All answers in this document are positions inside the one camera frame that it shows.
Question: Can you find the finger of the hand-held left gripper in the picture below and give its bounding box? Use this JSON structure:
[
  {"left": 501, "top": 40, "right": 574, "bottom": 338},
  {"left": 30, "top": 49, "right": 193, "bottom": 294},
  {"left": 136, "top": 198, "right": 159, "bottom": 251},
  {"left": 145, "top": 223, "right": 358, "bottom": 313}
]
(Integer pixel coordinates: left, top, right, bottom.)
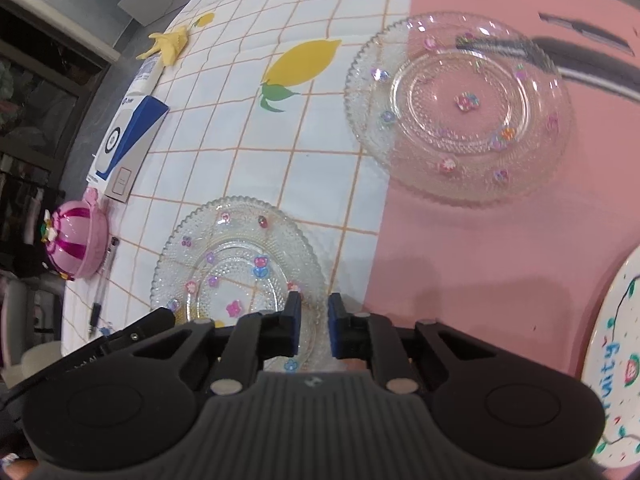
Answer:
[{"left": 100, "top": 307, "right": 176, "bottom": 350}]

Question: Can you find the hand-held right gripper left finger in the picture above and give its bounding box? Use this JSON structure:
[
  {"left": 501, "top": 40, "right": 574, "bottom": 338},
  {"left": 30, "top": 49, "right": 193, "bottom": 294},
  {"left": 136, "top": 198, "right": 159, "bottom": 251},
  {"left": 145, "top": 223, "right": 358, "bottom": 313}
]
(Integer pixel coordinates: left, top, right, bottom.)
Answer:
[{"left": 125, "top": 291, "right": 303, "bottom": 395}]

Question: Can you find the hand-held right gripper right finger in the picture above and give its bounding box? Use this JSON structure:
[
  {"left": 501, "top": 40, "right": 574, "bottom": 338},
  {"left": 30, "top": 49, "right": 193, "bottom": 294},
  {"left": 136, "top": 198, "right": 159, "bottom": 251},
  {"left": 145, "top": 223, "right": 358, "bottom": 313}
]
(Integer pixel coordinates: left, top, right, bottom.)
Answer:
[{"left": 327, "top": 293, "right": 507, "bottom": 395}]

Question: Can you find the deep glass plate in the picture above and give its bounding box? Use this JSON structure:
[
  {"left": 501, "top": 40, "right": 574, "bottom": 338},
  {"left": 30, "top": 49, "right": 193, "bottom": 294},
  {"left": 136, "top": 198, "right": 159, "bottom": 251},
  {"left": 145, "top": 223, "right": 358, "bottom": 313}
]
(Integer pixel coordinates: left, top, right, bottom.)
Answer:
[{"left": 344, "top": 11, "right": 575, "bottom": 206}]

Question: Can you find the white painted plate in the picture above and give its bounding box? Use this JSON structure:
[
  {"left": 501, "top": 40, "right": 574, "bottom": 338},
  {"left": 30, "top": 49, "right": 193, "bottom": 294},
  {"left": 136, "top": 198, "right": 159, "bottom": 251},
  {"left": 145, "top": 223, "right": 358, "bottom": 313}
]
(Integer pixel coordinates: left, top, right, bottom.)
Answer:
[{"left": 580, "top": 245, "right": 640, "bottom": 471}]

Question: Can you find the pen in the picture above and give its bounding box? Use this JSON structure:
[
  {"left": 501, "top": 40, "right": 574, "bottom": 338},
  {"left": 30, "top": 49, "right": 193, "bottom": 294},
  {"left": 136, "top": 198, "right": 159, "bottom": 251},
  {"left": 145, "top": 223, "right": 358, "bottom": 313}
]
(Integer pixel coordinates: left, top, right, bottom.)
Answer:
[{"left": 88, "top": 236, "right": 119, "bottom": 336}]

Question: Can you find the pink toy case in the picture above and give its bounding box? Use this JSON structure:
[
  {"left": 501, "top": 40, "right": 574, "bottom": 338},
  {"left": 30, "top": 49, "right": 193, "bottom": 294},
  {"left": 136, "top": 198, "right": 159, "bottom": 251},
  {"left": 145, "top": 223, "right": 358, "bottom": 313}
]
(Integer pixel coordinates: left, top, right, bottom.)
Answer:
[{"left": 39, "top": 186, "right": 110, "bottom": 281}]

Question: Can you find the checked lemon print tablecloth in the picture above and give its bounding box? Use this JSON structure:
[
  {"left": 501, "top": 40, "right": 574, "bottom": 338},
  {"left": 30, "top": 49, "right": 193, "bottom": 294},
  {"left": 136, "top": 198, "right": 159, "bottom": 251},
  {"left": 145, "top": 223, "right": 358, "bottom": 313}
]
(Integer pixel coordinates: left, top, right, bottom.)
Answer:
[{"left": 60, "top": 0, "right": 640, "bottom": 480}]

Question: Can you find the blue and white box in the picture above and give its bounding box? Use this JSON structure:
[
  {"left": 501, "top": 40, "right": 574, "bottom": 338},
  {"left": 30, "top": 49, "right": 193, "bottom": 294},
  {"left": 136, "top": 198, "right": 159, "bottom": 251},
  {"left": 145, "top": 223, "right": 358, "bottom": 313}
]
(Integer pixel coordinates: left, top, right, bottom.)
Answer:
[{"left": 86, "top": 94, "right": 170, "bottom": 203}]

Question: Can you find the white tube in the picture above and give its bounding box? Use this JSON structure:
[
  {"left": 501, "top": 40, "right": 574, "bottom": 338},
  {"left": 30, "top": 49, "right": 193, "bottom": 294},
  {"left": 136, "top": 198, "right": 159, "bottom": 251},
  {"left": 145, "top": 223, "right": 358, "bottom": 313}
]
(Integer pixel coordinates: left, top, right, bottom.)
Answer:
[{"left": 131, "top": 55, "right": 166, "bottom": 96}]

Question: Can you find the banana peel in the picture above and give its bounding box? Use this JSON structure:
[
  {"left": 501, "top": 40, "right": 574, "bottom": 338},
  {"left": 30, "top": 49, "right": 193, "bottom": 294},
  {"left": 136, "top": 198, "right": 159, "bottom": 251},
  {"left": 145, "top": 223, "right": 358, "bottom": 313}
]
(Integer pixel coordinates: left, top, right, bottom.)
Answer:
[{"left": 137, "top": 24, "right": 191, "bottom": 67}]

